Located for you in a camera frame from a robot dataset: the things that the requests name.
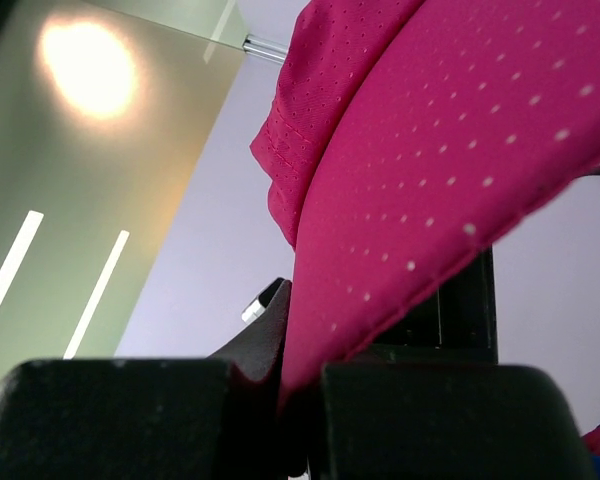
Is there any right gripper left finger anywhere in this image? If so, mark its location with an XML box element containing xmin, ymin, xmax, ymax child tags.
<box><xmin>0</xmin><ymin>280</ymin><xmax>291</xmax><ymax>479</ymax></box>

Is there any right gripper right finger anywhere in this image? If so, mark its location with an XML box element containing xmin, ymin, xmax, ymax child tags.
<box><xmin>309</xmin><ymin>252</ymin><xmax>596</xmax><ymax>479</ymax></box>

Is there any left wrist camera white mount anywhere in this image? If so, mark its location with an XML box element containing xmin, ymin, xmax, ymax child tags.
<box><xmin>241</xmin><ymin>277</ymin><xmax>285</xmax><ymax>325</ymax></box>

